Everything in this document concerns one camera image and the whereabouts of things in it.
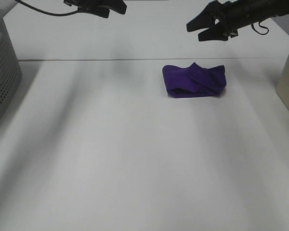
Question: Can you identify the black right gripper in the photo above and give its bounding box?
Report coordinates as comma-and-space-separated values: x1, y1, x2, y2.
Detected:
186, 0, 239, 42

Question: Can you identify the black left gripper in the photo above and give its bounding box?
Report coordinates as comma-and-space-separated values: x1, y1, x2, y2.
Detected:
64, 0, 127, 18

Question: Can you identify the purple towel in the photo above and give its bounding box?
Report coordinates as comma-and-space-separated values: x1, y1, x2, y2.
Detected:
162, 63, 226, 98

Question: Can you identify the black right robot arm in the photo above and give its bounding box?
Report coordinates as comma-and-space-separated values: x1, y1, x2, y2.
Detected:
186, 0, 289, 41

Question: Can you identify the grey perforated plastic basket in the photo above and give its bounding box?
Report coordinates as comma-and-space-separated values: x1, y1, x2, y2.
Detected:
0, 10, 22, 120

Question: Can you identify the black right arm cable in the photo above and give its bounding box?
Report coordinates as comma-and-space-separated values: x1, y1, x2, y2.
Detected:
251, 21, 270, 35

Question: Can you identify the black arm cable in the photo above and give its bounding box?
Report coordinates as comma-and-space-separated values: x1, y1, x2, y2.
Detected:
15, 0, 79, 17
251, 21, 270, 35

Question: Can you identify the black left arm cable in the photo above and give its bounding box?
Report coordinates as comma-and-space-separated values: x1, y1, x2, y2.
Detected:
15, 0, 79, 17

